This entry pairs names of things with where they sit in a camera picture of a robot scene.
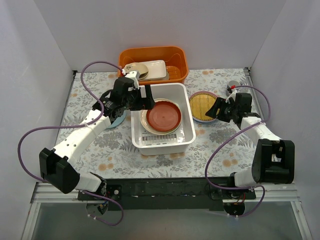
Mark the woven bamboo plate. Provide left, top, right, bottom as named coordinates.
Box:
left=189, top=94, right=216, bottom=120

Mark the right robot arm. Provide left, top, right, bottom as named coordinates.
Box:
left=206, top=92, right=295, bottom=199

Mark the red brown plate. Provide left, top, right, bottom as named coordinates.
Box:
left=146, top=100, right=182, bottom=133

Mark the grey ceramic cup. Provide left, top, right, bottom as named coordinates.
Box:
left=226, top=80, right=242, bottom=96

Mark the cream round floral dish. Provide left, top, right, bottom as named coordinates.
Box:
left=123, top=62, right=149, bottom=80

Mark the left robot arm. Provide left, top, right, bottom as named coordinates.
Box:
left=39, top=77, right=155, bottom=200

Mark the cream plate with sprig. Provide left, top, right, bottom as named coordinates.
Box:
left=139, top=98, right=182, bottom=135

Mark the light blue plate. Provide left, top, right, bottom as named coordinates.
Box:
left=107, top=112, right=127, bottom=129

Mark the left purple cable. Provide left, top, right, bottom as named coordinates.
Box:
left=17, top=61, right=125, bottom=227

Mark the aluminium rail frame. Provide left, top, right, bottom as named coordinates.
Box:
left=31, top=67, right=312, bottom=240

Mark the cream rectangular tray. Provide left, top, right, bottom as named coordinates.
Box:
left=140, top=60, right=167, bottom=81

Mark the purple cable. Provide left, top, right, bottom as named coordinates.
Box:
left=204, top=85, right=273, bottom=218
left=17, top=61, right=125, bottom=227

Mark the white plastic bin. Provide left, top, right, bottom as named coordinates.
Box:
left=131, top=83, right=196, bottom=156

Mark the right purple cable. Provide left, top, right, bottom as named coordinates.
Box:
left=204, top=85, right=273, bottom=218

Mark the blue plate under cream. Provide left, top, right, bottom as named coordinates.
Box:
left=192, top=116, right=216, bottom=124

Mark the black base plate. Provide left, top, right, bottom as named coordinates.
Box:
left=77, top=177, right=256, bottom=211

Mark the orange plastic bin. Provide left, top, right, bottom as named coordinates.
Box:
left=118, top=46, right=189, bottom=84

